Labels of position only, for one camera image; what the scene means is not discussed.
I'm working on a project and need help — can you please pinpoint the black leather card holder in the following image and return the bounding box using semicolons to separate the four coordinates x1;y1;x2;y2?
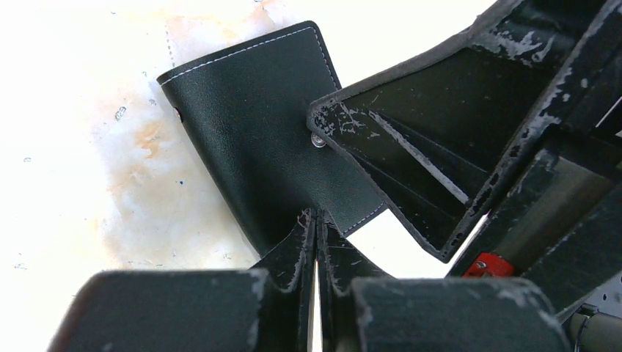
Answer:
157;21;385;256

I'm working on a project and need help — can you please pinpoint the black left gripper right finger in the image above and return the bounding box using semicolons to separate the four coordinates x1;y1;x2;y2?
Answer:
316;211;571;351

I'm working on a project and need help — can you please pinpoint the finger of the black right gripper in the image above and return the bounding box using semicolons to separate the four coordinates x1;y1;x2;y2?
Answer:
307;1;612;263

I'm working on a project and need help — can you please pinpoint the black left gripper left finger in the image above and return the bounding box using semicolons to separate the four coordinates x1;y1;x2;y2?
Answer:
49;210;317;351

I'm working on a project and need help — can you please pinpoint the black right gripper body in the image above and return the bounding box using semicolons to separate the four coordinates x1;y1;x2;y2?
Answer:
450;1;621;318

